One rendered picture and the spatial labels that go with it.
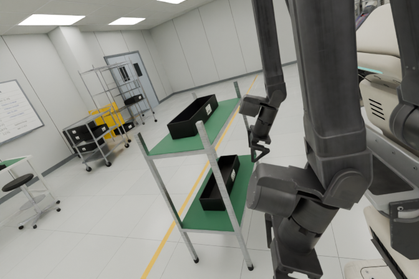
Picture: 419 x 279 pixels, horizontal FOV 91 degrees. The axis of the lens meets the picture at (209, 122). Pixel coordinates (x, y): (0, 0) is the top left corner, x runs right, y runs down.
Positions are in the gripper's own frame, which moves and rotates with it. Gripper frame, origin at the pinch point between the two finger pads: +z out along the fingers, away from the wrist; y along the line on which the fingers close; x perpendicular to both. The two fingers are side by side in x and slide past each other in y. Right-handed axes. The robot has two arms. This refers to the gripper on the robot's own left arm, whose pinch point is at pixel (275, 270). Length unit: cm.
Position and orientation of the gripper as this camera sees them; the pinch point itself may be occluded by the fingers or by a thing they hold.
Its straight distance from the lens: 49.3
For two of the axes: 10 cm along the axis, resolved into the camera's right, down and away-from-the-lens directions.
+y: -1.3, 4.0, -9.1
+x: 9.7, 2.4, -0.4
